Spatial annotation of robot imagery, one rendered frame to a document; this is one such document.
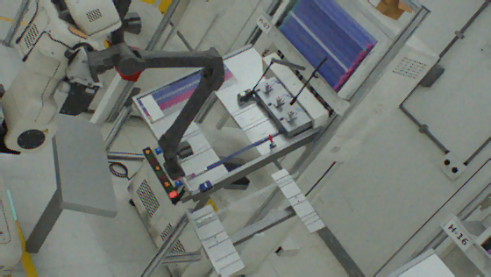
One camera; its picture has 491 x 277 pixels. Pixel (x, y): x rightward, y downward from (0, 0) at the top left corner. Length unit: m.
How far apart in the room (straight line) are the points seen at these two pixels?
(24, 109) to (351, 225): 2.77
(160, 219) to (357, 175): 1.69
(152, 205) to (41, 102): 1.25
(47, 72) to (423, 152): 2.68
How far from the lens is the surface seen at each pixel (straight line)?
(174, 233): 2.78
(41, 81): 2.35
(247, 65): 3.15
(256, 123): 2.88
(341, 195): 4.51
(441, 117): 4.16
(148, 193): 3.44
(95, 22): 2.21
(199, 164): 2.77
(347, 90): 2.72
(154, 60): 2.19
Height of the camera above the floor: 2.15
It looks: 25 degrees down
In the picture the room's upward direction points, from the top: 36 degrees clockwise
